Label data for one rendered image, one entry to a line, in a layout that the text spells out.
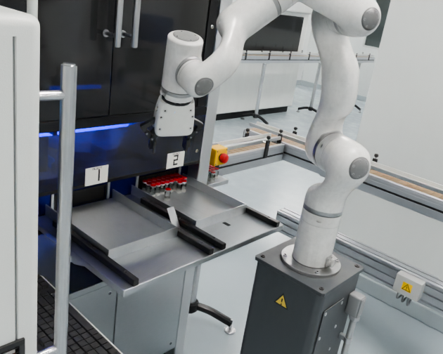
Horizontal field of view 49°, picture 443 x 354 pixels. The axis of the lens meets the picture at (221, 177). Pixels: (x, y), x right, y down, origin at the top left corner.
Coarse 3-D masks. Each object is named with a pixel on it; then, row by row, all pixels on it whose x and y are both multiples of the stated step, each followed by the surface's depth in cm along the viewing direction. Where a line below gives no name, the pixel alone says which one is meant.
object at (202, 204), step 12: (192, 180) 195; (132, 192) 180; (144, 192) 175; (192, 192) 189; (204, 192) 191; (216, 192) 187; (168, 204) 176; (180, 204) 177; (192, 204) 179; (204, 204) 180; (216, 204) 182; (228, 204) 183; (240, 204) 180; (180, 216) 164; (192, 216) 170; (204, 216) 171; (216, 216) 167; (228, 216) 172
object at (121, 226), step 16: (48, 208) 154; (80, 208) 164; (96, 208) 165; (112, 208) 167; (128, 208) 169; (144, 208) 163; (80, 224) 153; (96, 224) 155; (112, 224) 156; (128, 224) 158; (144, 224) 159; (160, 224) 159; (96, 240) 139; (112, 240) 146; (128, 240) 148; (144, 240) 144; (160, 240) 150; (112, 256) 137
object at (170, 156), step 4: (176, 152) 180; (180, 152) 181; (184, 152) 183; (168, 156) 177; (172, 156) 179; (180, 156) 182; (168, 160) 178; (172, 160) 179; (180, 160) 182; (168, 164) 179; (172, 164) 180; (180, 164) 183; (168, 168) 179
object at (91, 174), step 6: (90, 168) 153; (96, 168) 155; (102, 168) 157; (90, 174) 154; (96, 174) 156; (102, 174) 158; (90, 180) 155; (96, 180) 157; (102, 180) 158; (84, 186) 154
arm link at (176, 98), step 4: (160, 88) 121; (164, 88) 119; (160, 92) 119; (164, 92) 119; (168, 92) 118; (164, 96) 120; (168, 96) 119; (172, 96) 118; (176, 96) 118; (180, 96) 118; (184, 96) 119; (188, 96) 119; (168, 100) 119; (172, 100) 119; (176, 100) 119; (180, 100) 119; (184, 100) 119; (188, 100) 120
